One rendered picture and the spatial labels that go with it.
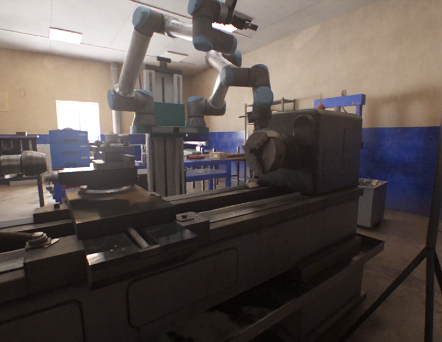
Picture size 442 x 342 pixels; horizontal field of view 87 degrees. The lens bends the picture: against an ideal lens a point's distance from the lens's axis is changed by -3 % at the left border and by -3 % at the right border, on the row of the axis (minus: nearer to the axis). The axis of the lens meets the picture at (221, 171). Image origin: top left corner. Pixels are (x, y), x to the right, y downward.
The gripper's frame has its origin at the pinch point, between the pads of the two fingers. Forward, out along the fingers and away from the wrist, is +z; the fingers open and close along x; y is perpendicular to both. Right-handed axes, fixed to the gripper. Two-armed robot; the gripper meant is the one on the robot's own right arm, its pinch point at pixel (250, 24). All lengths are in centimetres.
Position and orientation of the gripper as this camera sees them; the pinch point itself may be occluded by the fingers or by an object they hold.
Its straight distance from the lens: 141.7
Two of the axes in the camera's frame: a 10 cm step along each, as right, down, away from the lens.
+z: 8.1, -0.8, 5.8
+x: 4.4, 7.3, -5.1
